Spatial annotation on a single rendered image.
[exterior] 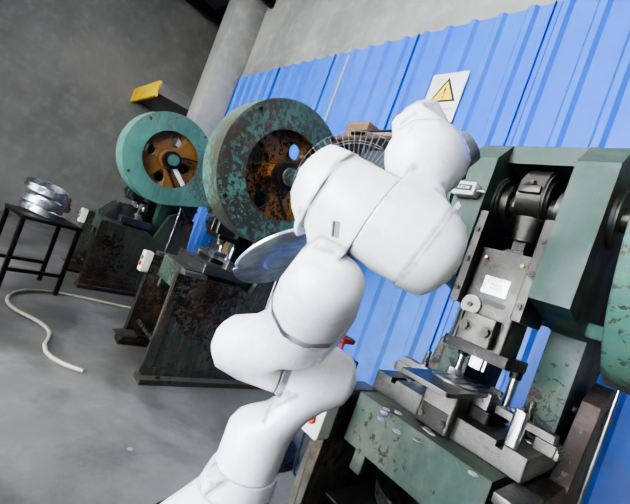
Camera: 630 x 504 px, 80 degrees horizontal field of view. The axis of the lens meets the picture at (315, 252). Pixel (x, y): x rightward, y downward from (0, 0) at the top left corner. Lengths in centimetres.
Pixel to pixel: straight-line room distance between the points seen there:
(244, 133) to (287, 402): 157
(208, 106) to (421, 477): 545
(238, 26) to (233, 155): 449
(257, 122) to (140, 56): 551
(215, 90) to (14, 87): 277
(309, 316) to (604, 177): 89
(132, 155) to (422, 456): 314
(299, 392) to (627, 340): 61
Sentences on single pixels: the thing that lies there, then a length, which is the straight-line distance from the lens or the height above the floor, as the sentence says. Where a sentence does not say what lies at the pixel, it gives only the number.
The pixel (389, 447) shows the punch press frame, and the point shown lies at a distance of 113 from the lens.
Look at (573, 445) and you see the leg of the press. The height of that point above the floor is 71.
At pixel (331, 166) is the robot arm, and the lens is 43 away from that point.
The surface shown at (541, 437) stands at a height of 74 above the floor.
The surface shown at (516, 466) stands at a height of 68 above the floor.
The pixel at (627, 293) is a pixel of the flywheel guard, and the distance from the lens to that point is 86.
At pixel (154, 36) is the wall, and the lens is 759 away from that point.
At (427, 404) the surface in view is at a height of 70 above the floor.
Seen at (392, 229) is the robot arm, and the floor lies 103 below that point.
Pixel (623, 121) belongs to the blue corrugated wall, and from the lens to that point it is 267.
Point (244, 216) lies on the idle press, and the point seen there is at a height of 104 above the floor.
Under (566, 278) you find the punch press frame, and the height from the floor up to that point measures 113.
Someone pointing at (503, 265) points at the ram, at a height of 113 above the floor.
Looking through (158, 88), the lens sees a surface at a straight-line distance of 613.
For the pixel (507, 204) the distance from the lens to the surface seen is 128.
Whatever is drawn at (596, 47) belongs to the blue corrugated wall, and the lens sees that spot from 298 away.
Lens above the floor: 97
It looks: level
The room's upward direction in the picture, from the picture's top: 20 degrees clockwise
